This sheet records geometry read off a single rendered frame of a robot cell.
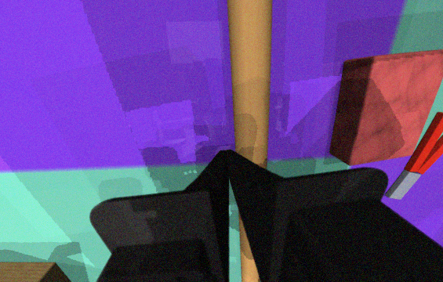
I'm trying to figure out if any long tan wooden pole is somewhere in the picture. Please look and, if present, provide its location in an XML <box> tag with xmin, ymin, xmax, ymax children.
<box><xmin>227</xmin><ymin>0</ymin><xmax>273</xmax><ymax>282</ymax></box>

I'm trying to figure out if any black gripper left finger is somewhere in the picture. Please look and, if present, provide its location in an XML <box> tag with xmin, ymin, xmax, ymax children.
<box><xmin>89</xmin><ymin>150</ymin><xmax>230</xmax><ymax>282</ymax></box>

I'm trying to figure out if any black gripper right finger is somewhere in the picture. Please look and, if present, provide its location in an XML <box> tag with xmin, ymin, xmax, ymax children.
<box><xmin>226</xmin><ymin>150</ymin><xmax>388</xmax><ymax>282</ymax></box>

